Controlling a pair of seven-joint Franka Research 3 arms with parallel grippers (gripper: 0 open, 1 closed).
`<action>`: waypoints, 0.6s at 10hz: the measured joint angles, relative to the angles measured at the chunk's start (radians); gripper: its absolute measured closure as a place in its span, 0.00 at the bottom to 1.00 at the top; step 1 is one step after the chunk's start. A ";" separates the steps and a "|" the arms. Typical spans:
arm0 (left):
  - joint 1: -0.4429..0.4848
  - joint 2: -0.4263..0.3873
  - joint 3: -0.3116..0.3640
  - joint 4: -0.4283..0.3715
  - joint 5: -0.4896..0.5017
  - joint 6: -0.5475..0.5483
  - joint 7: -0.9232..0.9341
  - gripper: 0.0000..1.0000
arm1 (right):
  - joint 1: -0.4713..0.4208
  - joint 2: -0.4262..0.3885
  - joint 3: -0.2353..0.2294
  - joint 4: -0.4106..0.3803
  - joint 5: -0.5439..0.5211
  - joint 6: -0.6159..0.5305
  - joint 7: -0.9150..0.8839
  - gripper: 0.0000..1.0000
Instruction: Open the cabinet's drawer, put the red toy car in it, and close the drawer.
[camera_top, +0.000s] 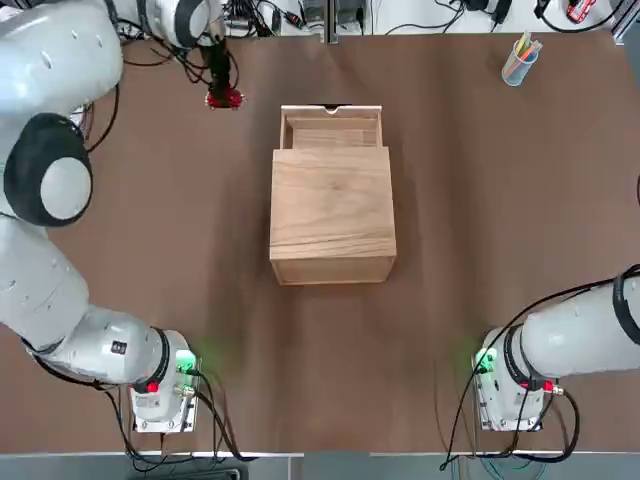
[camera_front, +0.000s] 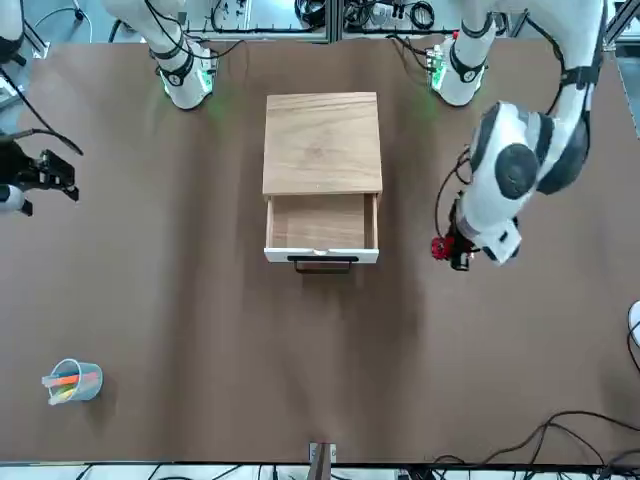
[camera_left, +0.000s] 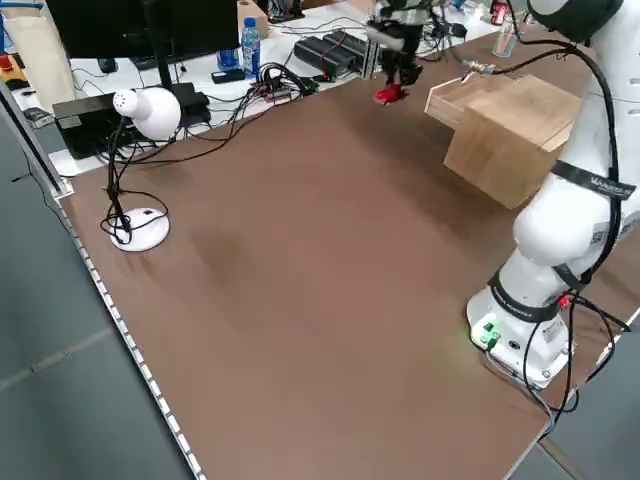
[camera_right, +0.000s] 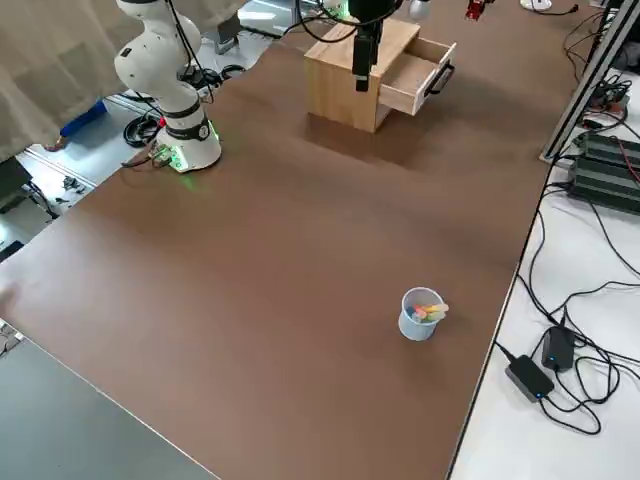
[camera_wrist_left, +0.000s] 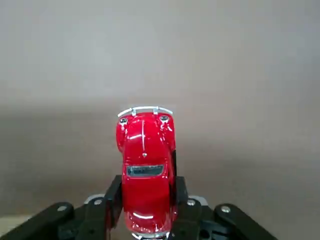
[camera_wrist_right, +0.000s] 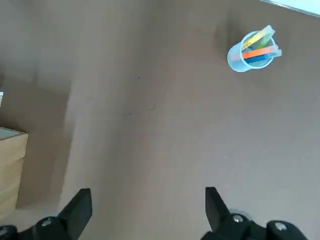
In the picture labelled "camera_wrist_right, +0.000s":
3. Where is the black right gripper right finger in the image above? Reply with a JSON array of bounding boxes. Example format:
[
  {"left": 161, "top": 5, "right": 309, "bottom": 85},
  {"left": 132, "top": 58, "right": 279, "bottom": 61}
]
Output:
[{"left": 203, "top": 186, "right": 310, "bottom": 240}]

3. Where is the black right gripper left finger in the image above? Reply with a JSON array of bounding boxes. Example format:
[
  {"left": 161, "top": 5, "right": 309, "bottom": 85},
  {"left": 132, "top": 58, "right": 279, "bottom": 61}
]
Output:
[{"left": 0, "top": 187, "right": 94, "bottom": 240}]

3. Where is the light wooden cabinet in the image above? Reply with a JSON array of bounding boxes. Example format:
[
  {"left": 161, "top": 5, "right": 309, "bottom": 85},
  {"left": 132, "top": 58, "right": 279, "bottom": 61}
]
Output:
[{"left": 0, "top": 126, "right": 29, "bottom": 217}]

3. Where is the light blue pen cup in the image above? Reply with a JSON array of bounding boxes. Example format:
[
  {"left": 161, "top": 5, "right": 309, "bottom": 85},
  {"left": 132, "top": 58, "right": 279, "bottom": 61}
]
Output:
[{"left": 226, "top": 30, "right": 279, "bottom": 74}]

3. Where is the blue marker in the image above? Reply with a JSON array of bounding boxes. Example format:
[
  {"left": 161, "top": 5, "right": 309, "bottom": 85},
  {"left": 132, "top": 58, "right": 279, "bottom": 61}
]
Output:
[{"left": 243, "top": 54, "right": 275, "bottom": 64}]

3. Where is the orange marker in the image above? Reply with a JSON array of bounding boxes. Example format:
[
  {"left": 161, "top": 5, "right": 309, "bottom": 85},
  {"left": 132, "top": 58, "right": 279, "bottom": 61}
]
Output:
[{"left": 241, "top": 46, "right": 283, "bottom": 60}]

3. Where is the green marker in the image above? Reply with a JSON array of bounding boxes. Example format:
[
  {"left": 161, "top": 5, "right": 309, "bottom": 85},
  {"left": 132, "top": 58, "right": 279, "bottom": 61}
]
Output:
[{"left": 252, "top": 31, "right": 276, "bottom": 51}]

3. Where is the yellow marker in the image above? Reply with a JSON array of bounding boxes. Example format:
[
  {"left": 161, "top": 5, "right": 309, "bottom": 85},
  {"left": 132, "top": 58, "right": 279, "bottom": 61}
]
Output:
[{"left": 241, "top": 24, "right": 276, "bottom": 50}]

